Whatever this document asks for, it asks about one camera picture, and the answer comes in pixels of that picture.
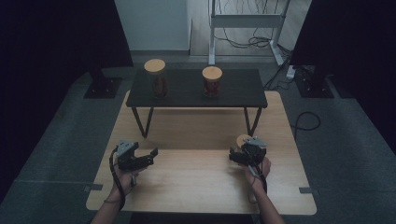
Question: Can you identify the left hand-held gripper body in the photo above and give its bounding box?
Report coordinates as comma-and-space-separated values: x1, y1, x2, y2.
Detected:
115, 139, 155, 172

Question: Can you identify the left hand-held gripper cable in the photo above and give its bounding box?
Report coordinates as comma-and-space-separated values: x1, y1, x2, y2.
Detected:
108, 147, 126, 211

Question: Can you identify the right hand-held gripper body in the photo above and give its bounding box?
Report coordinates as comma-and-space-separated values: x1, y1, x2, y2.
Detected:
230, 136, 268, 166

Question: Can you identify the dark curtain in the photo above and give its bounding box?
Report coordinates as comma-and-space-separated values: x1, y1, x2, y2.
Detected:
289, 0, 396, 150
0, 0, 134, 203

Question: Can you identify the wooden cup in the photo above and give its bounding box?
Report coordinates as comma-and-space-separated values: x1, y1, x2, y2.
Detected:
235, 133, 253, 150
201, 65, 223, 99

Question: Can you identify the person's left hand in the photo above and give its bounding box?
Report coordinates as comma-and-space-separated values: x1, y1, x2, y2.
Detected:
112, 166, 146, 195

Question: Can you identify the hand-held gripper cable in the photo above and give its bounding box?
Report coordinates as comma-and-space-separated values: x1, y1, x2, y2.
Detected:
108, 147, 126, 211
248, 164, 269, 194

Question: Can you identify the white desk frame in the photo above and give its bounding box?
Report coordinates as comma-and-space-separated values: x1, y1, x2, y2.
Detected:
207, 0, 292, 68

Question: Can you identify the tangle of black floor cables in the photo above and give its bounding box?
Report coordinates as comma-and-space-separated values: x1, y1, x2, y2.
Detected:
214, 0, 293, 50

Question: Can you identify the tall glass jar wooden lid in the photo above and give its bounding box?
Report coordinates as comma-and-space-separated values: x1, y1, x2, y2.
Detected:
143, 58, 170, 99

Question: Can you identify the looped black cable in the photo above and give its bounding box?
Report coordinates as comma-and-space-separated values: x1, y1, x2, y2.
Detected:
290, 111, 321, 139

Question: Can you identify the black stand base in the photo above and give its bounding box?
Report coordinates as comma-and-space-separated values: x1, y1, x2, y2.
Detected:
293, 64, 335, 100
83, 66, 123, 100

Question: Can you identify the right hand-held gripper cable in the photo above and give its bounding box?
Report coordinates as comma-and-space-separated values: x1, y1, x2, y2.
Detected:
248, 164, 269, 194

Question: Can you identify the person's right hand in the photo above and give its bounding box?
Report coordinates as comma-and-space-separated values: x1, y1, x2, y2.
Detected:
244, 157, 272, 189

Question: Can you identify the black shelf with metal legs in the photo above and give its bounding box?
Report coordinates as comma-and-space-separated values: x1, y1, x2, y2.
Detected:
125, 68, 269, 139

